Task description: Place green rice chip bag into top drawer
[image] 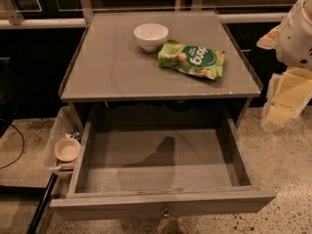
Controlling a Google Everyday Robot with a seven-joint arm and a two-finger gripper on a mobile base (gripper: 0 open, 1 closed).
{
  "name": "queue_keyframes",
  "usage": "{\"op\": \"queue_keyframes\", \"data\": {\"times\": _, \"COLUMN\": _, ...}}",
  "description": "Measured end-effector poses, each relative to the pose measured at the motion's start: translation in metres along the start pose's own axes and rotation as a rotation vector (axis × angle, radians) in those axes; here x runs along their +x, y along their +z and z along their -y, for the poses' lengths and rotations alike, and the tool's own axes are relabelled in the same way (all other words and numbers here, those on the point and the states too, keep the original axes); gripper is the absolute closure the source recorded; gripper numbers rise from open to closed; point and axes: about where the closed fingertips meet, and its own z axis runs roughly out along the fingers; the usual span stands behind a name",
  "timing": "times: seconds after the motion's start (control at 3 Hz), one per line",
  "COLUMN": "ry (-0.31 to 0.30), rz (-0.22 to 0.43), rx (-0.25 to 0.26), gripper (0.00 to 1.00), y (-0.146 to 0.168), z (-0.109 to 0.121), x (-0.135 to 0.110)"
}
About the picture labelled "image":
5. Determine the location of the open grey top drawer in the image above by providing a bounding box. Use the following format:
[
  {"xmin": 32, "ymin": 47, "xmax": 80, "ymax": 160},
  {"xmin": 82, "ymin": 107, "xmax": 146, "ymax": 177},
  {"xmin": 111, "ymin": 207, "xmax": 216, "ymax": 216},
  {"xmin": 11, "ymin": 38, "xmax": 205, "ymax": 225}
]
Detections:
[{"xmin": 51, "ymin": 110, "xmax": 276, "ymax": 220}]

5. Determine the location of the black cable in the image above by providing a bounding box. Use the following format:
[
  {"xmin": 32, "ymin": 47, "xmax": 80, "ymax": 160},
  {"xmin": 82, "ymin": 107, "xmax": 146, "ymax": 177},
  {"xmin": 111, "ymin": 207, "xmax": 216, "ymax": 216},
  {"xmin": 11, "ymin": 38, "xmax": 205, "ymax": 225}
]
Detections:
[{"xmin": 0, "ymin": 117, "xmax": 26, "ymax": 170}]

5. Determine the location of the small beige bowl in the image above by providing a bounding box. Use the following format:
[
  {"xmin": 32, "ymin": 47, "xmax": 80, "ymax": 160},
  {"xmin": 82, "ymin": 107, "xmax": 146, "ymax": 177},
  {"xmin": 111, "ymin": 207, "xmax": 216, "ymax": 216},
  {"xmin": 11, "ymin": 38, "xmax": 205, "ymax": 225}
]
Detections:
[{"xmin": 54, "ymin": 137, "xmax": 80, "ymax": 162}]

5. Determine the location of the white ceramic bowl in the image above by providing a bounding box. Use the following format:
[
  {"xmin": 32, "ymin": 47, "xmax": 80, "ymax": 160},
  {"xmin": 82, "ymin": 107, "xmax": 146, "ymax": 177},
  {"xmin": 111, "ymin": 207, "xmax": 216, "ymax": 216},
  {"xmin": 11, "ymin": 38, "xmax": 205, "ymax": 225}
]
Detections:
[{"xmin": 134, "ymin": 23, "xmax": 169, "ymax": 53}]

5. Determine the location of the clear plastic storage bin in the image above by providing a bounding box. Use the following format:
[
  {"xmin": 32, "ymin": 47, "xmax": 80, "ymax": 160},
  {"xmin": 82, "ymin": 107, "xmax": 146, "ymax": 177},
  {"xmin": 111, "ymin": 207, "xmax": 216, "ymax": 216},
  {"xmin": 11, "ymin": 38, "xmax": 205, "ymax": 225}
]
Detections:
[{"xmin": 43, "ymin": 106, "xmax": 77, "ymax": 177}]

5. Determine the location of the grey cabinet with glass top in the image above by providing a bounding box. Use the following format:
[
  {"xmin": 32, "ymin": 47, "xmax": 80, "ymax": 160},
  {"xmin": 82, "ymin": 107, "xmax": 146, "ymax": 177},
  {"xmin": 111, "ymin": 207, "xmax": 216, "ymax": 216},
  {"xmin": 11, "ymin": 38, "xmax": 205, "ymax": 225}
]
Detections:
[{"xmin": 58, "ymin": 10, "xmax": 264, "ymax": 133}]

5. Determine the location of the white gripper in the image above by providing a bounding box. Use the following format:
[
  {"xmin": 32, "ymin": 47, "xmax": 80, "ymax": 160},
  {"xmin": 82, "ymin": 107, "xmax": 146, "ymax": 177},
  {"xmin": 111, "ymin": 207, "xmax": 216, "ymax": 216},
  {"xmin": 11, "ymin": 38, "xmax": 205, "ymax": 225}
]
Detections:
[{"xmin": 256, "ymin": 0, "xmax": 312, "ymax": 132}]

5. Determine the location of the green rice chip bag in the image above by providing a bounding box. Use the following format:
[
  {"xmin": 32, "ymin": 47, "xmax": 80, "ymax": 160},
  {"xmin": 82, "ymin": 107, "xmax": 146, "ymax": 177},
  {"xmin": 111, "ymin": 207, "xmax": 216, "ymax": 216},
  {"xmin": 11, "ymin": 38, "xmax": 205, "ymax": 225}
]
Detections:
[{"xmin": 158, "ymin": 40, "xmax": 225, "ymax": 80}]

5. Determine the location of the metal drawer knob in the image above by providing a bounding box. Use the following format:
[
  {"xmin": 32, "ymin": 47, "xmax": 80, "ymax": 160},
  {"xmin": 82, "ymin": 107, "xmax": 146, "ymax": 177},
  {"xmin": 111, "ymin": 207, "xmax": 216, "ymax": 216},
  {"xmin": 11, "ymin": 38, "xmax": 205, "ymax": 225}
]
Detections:
[{"xmin": 162, "ymin": 208, "xmax": 172, "ymax": 218}]

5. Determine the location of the metal railing frame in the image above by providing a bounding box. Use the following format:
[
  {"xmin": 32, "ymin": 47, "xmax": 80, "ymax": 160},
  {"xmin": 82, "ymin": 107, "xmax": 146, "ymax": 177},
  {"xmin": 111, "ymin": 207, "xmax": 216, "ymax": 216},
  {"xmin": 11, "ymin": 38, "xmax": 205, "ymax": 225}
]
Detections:
[{"xmin": 0, "ymin": 0, "xmax": 298, "ymax": 27}]

